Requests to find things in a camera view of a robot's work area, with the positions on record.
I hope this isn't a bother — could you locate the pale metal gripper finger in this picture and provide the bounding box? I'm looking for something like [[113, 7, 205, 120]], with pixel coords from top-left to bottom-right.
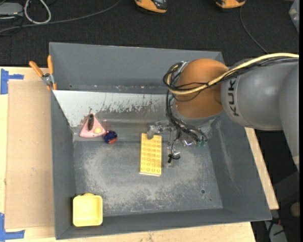
[[146, 125, 160, 140], [164, 147, 181, 168]]

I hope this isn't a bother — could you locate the yellow studded flat block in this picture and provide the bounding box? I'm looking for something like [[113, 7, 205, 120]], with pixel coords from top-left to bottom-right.
[[138, 132, 165, 177]]

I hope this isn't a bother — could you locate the blue and orange ball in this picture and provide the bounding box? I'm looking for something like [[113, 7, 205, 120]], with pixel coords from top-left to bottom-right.
[[103, 130, 118, 145]]

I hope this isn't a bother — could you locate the grey metal bin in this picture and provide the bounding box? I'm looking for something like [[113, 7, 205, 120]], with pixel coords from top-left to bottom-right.
[[48, 41, 273, 240]]

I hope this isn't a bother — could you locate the pink triangular toy slice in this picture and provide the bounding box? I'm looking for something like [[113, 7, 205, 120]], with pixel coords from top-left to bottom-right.
[[79, 113, 107, 139]]

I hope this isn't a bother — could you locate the yellow square plastic container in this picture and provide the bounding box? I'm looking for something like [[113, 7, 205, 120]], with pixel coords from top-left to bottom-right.
[[72, 192, 104, 227]]

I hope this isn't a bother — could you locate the brown cardboard board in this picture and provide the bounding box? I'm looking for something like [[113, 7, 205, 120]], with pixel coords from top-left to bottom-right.
[[4, 80, 57, 230]]

